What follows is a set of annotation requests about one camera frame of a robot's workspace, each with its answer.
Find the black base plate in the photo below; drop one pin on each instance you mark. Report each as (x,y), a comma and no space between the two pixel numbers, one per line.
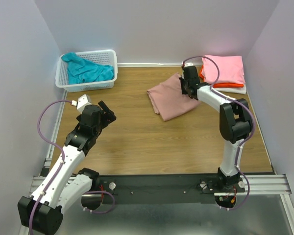
(157,189)

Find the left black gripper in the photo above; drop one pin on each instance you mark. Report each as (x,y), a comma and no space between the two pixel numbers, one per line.
(108,117)

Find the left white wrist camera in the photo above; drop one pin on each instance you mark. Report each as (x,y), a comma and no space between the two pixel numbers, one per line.
(81,103)

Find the folded light pink t-shirt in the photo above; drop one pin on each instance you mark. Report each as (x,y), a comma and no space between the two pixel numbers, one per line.
(231,69)

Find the aluminium frame rail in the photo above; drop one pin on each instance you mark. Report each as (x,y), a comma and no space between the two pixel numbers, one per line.
(253,184)

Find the folded orange t-shirt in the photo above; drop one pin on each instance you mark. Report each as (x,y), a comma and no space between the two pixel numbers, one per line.
(220,85)

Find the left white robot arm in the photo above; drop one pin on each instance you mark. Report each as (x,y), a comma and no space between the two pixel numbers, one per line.
(43,210)

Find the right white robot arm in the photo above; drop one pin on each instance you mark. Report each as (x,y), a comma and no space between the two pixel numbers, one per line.
(235,123)

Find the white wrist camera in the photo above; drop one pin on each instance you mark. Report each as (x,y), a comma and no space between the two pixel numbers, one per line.
(187,65)
(81,103)

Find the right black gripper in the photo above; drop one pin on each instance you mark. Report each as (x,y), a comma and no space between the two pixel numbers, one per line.
(182,81)

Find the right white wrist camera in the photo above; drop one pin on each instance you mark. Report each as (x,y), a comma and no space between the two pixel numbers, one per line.
(187,65)

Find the dusty pink graphic t-shirt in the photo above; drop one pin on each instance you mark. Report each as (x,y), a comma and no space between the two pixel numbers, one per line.
(168,101)

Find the white plastic laundry basket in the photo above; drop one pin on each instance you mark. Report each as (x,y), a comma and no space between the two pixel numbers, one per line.
(102,57)

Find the folded white t-shirt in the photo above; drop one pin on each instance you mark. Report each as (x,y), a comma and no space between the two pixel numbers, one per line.
(241,90)

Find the teal t-shirt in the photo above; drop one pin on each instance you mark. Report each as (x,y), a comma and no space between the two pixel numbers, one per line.
(80,70)

